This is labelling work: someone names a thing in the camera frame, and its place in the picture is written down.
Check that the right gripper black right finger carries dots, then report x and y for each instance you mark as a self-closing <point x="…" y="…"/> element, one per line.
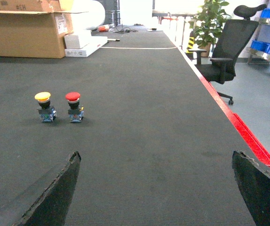
<point x="253" y="180"/>

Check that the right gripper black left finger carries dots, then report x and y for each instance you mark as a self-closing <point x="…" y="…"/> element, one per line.
<point x="46" y="202"/>

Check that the yellow mushroom push button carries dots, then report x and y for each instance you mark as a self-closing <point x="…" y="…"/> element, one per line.
<point x="46" y="111"/>

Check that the red mushroom push button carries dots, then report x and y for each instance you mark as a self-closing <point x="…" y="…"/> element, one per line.
<point x="76" y="111"/>

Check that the black office chair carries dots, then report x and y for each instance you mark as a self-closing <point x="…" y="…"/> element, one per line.
<point x="235" y="36"/>

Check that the small white box on top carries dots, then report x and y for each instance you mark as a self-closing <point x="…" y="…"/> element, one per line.
<point x="78" y="39"/>

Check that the flat white box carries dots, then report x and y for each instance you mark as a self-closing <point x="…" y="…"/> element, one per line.
<point x="94" y="44"/>

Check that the green potted plant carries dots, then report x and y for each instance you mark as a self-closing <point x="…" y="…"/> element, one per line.
<point x="210" y="20"/>

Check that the large brown cardboard box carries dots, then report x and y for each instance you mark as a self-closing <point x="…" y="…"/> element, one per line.
<point x="34" y="34"/>

